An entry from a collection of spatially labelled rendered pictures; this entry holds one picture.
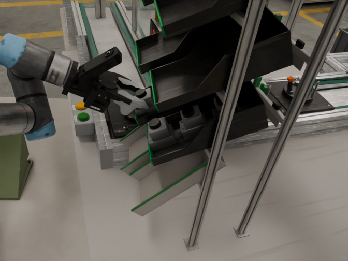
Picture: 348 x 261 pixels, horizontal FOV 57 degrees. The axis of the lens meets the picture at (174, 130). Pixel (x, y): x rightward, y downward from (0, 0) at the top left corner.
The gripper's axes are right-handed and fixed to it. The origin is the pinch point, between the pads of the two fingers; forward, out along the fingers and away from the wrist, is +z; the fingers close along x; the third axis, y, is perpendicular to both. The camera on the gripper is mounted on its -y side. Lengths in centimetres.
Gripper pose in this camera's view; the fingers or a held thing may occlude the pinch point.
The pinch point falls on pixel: (145, 97)
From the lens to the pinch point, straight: 86.1
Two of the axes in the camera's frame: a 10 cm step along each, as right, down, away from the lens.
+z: 8.5, 3.2, 4.1
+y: -5.1, 6.7, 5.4
